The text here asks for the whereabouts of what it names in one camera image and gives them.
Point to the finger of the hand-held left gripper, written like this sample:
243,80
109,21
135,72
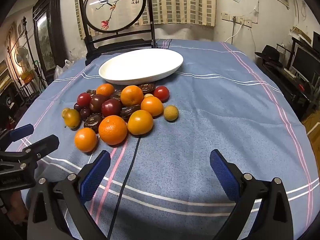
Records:
45,142
21,131

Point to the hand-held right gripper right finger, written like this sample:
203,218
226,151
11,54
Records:
223,172

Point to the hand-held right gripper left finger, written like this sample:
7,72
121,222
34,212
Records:
95,177

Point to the yellow tomato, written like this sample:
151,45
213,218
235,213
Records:
72,118

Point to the tan longan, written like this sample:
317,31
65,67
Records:
65,111
148,95
171,113

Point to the orange tomato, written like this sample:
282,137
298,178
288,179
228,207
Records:
152,106
85,140
140,122

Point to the dark red cherry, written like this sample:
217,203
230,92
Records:
77,107
85,113

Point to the large mandarin orange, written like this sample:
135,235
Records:
113,130

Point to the brown water chestnut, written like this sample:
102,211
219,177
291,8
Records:
147,88
116,95
93,122
91,92
128,112

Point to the red plum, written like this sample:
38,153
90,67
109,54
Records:
111,107

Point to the white oval plate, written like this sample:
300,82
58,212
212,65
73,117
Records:
140,65

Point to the person's left hand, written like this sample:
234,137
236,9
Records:
14,203

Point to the orange box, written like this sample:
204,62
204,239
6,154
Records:
26,77

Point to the red cherry tomato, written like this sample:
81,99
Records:
161,93
84,99

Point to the blue striped tablecloth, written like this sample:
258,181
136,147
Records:
200,117

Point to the dark purple tomato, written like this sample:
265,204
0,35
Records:
97,102

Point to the clear plastic bag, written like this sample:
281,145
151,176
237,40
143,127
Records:
61,69

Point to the standing fan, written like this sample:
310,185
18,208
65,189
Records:
21,57

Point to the small mandarin orange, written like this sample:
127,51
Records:
131,95
105,90

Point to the black tripod stand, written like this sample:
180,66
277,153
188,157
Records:
28,45

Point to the dark framed cabinet mirror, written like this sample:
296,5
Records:
46,37

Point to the black side desk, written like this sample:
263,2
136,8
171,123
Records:
287,87

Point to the black hat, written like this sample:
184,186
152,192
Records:
271,53

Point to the computer monitor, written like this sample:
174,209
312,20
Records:
303,62

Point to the round embroidered bird screen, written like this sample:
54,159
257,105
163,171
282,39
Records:
115,7

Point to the checked beige curtain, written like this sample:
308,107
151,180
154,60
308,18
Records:
180,2

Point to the white wall power strip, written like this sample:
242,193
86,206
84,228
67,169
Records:
241,21

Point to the white wall socket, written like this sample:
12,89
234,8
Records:
226,16

